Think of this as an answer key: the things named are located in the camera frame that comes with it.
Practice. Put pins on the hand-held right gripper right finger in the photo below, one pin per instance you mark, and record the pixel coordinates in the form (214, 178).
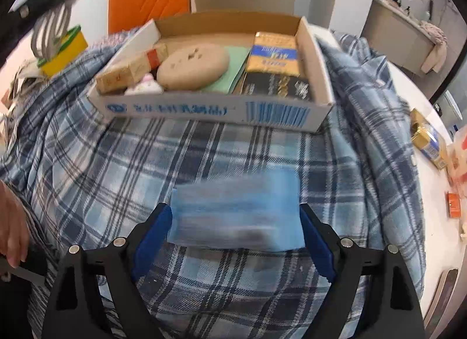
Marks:
(319, 248)

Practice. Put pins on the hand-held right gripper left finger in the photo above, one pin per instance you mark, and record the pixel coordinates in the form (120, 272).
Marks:
(151, 248)

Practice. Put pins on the blue face mask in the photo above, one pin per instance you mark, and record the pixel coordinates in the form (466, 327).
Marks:
(233, 207)

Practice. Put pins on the red and gold box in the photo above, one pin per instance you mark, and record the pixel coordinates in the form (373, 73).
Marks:
(146, 58)

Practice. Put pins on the shallow cardboard box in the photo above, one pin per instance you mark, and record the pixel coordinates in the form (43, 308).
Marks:
(204, 113)

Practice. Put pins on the round brown cookie-shaped pad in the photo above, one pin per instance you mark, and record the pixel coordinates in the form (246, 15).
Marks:
(193, 67)

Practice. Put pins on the green notepad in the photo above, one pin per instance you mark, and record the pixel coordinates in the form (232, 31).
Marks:
(230, 69)

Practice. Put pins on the person's left hand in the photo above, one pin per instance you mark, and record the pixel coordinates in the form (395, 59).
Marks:
(12, 222)

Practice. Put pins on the yellow container with green rim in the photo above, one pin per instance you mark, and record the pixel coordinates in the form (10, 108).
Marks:
(69, 51)

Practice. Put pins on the blue plaid cloth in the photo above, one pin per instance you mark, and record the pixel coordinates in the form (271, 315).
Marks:
(127, 164)

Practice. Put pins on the pile of crumpled bags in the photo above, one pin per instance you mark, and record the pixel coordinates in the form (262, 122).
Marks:
(25, 80)

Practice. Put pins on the pink white plush toy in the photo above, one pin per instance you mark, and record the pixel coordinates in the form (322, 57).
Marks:
(144, 85)

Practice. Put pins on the small orange box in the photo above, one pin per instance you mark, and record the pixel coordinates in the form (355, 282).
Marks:
(455, 206)

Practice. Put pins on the yellow and gold packet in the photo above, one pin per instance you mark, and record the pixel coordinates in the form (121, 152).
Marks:
(430, 140)

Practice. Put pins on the tissue pack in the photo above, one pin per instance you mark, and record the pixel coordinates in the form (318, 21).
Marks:
(459, 160)

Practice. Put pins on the black printed box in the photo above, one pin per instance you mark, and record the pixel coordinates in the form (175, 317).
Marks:
(277, 87)

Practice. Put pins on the beige sink vanity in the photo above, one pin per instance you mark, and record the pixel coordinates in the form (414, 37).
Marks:
(394, 32)

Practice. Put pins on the pink towel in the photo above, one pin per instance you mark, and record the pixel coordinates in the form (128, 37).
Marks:
(434, 47)

